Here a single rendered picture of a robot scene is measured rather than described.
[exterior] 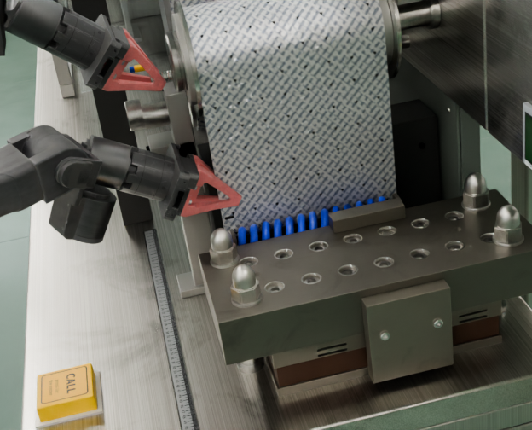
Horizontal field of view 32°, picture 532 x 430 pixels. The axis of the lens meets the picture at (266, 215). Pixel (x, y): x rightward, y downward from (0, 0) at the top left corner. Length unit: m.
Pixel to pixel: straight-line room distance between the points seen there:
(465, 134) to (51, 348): 0.63
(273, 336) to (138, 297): 0.35
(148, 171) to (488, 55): 0.42
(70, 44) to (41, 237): 0.54
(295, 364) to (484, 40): 0.44
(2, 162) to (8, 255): 2.47
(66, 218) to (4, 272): 2.30
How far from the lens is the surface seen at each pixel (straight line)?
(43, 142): 1.08
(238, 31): 1.12
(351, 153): 1.20
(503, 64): 1.06
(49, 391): 1.18
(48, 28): 1.12
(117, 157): 1.12
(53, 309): 1.38
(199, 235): 1.29
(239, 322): 1.04
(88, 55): 1.13
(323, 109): 1.16
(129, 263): 1.45
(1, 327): 3.12
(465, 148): 1.27
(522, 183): 1.49
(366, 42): 1.15
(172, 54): 1.14
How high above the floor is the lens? 1.61
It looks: 28 degrees down
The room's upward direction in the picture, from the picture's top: 9 degrees counter-clockwise
